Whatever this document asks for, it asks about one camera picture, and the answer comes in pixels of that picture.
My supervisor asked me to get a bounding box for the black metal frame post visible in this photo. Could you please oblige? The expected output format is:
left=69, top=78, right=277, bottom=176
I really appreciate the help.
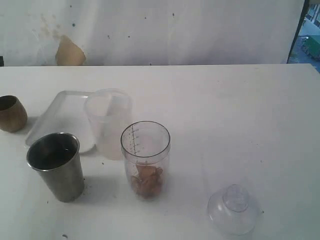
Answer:
left=286, top=0, right=310, bottom=64

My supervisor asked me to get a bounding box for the clear dome lid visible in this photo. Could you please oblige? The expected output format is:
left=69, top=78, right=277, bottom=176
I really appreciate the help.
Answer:
left=207, top=184, right=263, bottom=236

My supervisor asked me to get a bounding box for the white rectangular tray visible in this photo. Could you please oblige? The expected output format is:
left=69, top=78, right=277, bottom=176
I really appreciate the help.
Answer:
left=25, top=90, right=95, bottom=154

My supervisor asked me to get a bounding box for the translucent plastic cup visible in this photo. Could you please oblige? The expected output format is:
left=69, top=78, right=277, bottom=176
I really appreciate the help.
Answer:
left=84, top=88, right=132, bottom=161

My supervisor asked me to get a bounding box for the clear plastic shaker body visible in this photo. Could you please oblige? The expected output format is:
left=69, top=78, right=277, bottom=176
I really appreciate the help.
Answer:
left=120, top=120, right=171, bottom=201

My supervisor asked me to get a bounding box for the stainless steel cup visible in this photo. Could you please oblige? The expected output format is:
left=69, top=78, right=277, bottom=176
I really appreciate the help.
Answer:
left=26, top=132, right=85, bottom=203

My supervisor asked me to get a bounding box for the green container outside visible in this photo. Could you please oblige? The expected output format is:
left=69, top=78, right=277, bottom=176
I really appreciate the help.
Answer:
left=301, top=35, right=320, bottom=61

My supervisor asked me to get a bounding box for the brown wooden bowl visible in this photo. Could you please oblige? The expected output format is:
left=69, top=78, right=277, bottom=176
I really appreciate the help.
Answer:
left=0, top=95, right=28, bottom=133

